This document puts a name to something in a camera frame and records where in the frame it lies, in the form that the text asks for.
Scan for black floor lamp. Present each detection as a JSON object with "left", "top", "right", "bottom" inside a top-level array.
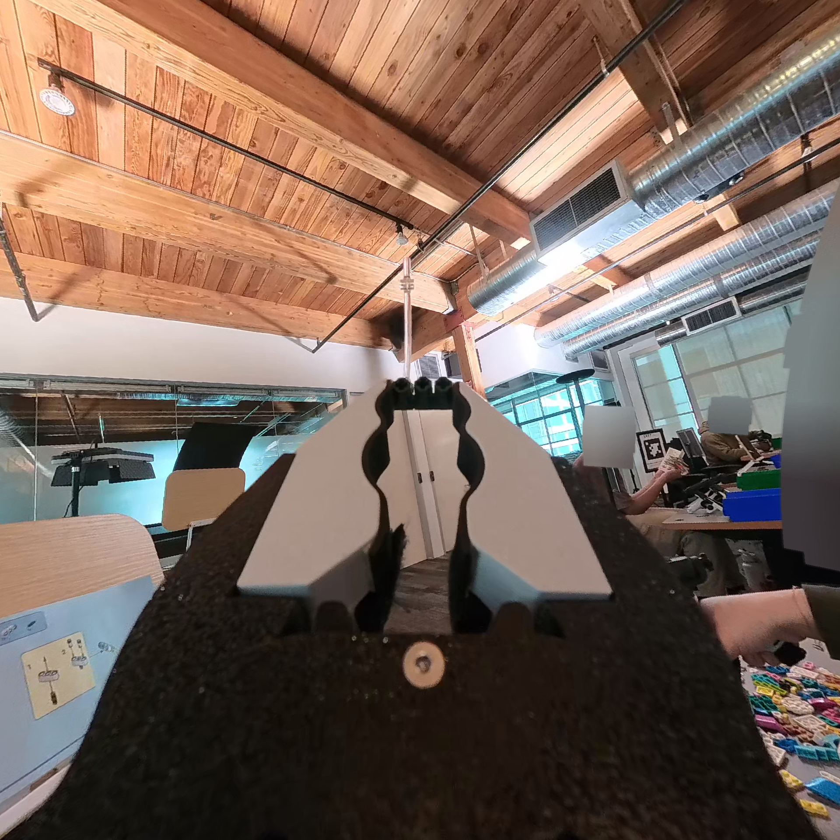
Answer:
[{"left": 556, "top": 371, "right": 595, "bottom": 409}]

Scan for black track light rail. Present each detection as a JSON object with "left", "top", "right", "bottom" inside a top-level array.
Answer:
[{"left": 37, "top": 59, "right": 416, "bottom": 232}]

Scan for black curved backdrop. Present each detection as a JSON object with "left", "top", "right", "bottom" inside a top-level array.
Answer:
[{"left": 172, "top": 422, "right": 254, "bottom": 471}]

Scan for long black ceiling conduit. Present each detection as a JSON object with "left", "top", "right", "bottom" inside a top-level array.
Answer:
[{"left": 314, "top": 0, "right": 685, "bottom": 353}]

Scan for wooden support post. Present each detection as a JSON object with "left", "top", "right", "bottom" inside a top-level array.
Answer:
[{"left": 451, "top": 320, "right": 488, "bottom": 396}]

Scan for large window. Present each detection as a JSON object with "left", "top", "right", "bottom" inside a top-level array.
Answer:
[{"left": 489, "top": 375, "right": 618, "bottom": 457}]

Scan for black brick with clear rod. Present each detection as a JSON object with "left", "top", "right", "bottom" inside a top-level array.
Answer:
[{"left": 392, "top": 257, "right": 455, "bottom": 409}]

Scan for small softbox light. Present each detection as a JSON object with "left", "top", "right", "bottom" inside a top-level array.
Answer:
[{"left": 51, "top": 448, "right": 157, "bottom": 488}]

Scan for pile of toy bricks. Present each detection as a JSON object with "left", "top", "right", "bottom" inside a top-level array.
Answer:
[{"left": 742, "top": 661, "right": 840, "bottom": 819}]

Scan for wooden chair back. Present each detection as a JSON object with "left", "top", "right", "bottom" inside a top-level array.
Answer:
[{"left": 162, "top": 468, "right": 246, "bottom": 532}]

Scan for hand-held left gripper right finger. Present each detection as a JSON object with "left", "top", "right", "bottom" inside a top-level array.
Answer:
[{"left": 449, "top": 381, "right": 614, "bottom": 632}]

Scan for silver ventilation duct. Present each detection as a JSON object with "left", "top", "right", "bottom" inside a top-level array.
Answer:
[
  {"left": 563, "top": 262, "right": 809, "bottom": 360},
  {"left": 533, "top": 187, "right": 840, "bottom": 349},
  {"left": 467, "top": 36, "right": 840, "bottom": 317}
]

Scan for metal sprinkler pipe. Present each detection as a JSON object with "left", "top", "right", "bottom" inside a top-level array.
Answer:
[{"left": 0, "top": 203, "right": 40, "bottom": 322}]

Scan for building instruction booklet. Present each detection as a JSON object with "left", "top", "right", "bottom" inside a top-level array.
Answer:
[{"left": 0, "top": 576, "right": 158, "bottom": 798}]

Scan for white round spotlight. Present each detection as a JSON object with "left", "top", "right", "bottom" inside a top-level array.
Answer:
[{"left": 39, "top": 73, "right": 77, "bottom": 118}]

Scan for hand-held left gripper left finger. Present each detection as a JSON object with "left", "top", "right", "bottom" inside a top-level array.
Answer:
[{"left": 238, "top": 379, "right": 404, "bottom": 632}]

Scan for light wooden table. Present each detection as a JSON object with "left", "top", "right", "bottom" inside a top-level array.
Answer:
[{"left": 0, "top": 514, "right": 165, "bottom": 621}]

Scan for person's right forearm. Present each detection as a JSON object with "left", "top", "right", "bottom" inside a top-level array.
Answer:
[{"left": 701, "top": 586, "right": 840, "bottom": 667}]

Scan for blue plastic bin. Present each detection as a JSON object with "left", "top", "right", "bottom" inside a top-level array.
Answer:
[{"left": 722, "top": 489, "right": 783, "bottom": 523}]

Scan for white air vent box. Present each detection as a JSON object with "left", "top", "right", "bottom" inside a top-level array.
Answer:
[{"left": 530, "top": 159, "right": 647, "bottom": 265}]

